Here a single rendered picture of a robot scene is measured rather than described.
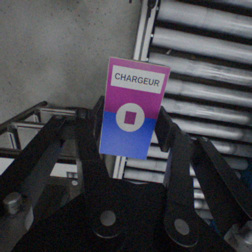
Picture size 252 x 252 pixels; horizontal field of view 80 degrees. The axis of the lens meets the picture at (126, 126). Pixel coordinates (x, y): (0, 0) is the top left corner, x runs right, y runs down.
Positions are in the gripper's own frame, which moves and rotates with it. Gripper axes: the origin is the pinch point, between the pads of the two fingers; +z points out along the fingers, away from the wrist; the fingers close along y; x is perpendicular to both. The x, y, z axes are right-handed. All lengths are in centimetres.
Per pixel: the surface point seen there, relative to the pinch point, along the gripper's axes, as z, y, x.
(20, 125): 63, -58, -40
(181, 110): 31.9, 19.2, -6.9
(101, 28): 107, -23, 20
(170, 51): 44.8, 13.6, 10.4
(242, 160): 33, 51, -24
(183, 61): 32.2, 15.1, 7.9
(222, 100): 32.3, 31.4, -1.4
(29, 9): 107, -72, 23
